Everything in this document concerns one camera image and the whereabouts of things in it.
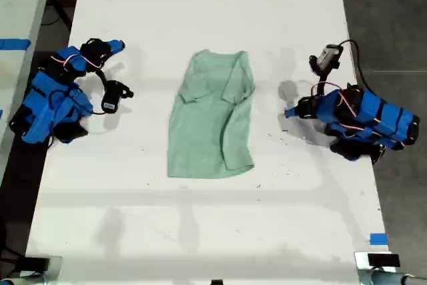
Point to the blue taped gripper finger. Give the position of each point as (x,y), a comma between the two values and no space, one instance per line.
(116,45)
(293,112)

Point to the pale green T-shirt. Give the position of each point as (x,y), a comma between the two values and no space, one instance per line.
(203,125)

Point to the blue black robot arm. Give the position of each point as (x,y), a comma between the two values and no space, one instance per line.
(53,104)
(373,118)

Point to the long blue tape strip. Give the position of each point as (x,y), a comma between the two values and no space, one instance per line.
(13,44)

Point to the white side table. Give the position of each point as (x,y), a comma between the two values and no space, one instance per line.
(20,1)

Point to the short blue tape strip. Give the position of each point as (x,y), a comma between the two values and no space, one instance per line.
(378,239)

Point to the black box with metal plate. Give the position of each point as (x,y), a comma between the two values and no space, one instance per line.
(383,260)
(36,263)

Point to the small black box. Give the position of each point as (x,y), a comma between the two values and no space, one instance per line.
(217,282)

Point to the grey metal pipe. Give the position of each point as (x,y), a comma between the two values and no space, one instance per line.
(20,280)
(393,278)

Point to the black curved camera stalk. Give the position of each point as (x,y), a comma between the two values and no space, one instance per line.
(101,76)

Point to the black straight camera stalk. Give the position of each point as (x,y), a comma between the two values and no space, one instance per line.
(323,81)

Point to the grey black camera box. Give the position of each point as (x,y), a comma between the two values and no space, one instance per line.
(328,55)

